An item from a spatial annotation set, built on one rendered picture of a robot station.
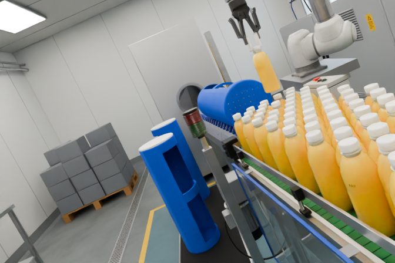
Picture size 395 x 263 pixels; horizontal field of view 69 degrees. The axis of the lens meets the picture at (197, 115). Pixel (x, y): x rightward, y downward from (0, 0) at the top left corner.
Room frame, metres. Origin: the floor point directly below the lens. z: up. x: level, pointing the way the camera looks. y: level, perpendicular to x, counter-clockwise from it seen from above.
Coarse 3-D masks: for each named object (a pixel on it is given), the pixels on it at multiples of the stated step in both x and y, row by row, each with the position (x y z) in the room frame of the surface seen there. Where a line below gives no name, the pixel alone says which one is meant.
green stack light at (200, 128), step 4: (196, 124) 1.03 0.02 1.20; (200, 124) 1.03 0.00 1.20; (204, 124) 1.04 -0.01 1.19; (188, 128) 1.05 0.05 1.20; (192, 128) 1.03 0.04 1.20; (196, 128) 1.03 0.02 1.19; (200, 128) 1.03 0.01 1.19; (204, 128) 1.04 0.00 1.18; (192, 132) 1.03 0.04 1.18; (196, 132) 1.03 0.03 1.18; (200, 132) 1.03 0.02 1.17; (204, 132) 1.03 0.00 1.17; (192, 136) 1.05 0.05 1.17; (196, 136) 1.03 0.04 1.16
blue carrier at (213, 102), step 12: (216, 84) 2.36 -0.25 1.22; (228, 84) 1.96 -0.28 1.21; (240, 84) 1.55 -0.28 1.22; (252, 84) 1.56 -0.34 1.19; (204, 96) 2.13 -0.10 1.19; (216, 96) 1.75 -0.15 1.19; (228, 96) 1.54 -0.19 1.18; (240, 96) 1.55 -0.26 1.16; (252, 96) 1.55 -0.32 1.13; (264, 96) 1.56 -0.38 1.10; (204, 108) 2.14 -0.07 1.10; (216, 108) 1.72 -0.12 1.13; (228, 108) 1.54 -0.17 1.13; (240, 108) 1.54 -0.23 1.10; (228, 120) 1.55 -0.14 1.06
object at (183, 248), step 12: (216, 192) 2.86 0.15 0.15; (216, 204) 2.60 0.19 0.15; (216, 216) 2.39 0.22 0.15; (228, 228) 2.12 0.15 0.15; (180, 240) 2.27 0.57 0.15; (228, 240) 1.98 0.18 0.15; (240, 240) 1.91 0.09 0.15; (180, 252) 2.09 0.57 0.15; (204, 252) 1.96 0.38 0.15; (216, 252) 1.90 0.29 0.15; (228, 252) 1.84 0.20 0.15
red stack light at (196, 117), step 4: (196, 112) 1.03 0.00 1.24; (184, 116) 1.04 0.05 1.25; (188, 116) 1.03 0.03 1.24; (192, 116) 1.03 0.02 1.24; (196, 116) 1.03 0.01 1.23; (200, 116) 1.04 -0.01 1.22; (188, 120) 1.03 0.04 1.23; (192, 120) 1.03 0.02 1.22; (196, 120) 1.03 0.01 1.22; (200, 120) 1.04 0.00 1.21; (188, 124) 1.04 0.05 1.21; (192, 124) 1.03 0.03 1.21
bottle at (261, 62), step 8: (256, 56) 1.28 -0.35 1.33; (264, 56) 1.27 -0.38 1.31; (256, 64) 1.28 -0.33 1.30; (264, 64) 1.27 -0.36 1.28; (264, 72) 1.27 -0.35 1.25; (272, 72) 1.27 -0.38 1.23; (264, 80) 1.28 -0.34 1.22; (272, 80) 1.27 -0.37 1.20; (264, 88) 1.30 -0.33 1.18; (272, 88) 1.27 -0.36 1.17
